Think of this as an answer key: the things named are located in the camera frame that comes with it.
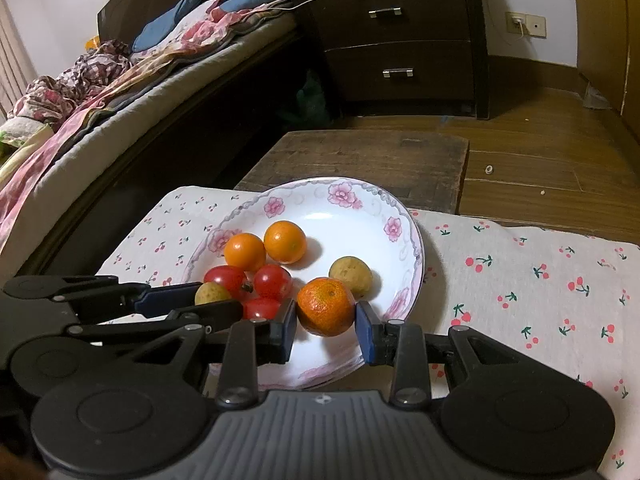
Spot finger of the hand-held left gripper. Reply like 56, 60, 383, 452
50, 276, 204, 319
65, 300, 245, 350

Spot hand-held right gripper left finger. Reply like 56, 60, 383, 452
130, 300, 298, 408

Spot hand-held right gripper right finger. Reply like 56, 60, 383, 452
354, 301, 541, 408

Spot yellow-green round fruit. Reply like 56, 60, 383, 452
194, 281, 232, 307
328, 256, 374, 299

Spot red tomato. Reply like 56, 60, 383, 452
203, 265, 249, 301
242, 297, 282, 321
253, 264, 294, 302

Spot textured orange mandarin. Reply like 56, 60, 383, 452
296, 277, 357, 338

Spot smooth orange citrus fruit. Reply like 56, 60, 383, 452
223, 232, 267, 273
263, 220, 308, 265

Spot white floral plate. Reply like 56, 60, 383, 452
181, 176, 426, 392

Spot bed with floral bedding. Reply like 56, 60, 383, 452
15, 25, 326, 281

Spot cherry print tablecloth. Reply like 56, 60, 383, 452
95, 186, 640, 480

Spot dark wooden bench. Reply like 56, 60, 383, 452
234, 130, 471, 216

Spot pink floral blanket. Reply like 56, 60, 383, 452
0, 0, 296, 241

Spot bed with blanket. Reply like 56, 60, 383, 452
0, 10, 306, 241

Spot green plastic bag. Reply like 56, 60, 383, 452
295, 72, 333, 126

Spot brown checked cloth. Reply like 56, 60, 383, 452
25, 40, 133, 106

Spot nightstand lower drawer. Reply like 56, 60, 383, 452
324, 40, 476, 103

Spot nightstand drawer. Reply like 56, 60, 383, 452
310, 0, 473, 51
324, 40, 476, 103

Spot blue pillow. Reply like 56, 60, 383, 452
131, 0, 208, 53

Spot beige curtain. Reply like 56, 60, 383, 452
0, 0, 36, 121

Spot dark wooden nightstand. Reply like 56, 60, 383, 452
288, 0, 491, 121

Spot nightstand upper drawer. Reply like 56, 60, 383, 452
310, 0, 473, 51

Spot crumpled paper scrap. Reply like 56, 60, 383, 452
582, 85, 613, 111

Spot yellow wooden wardrobe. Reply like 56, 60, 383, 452
570, 0, 640, 126

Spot white wall socket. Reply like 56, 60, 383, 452
505, 11, 547, 38

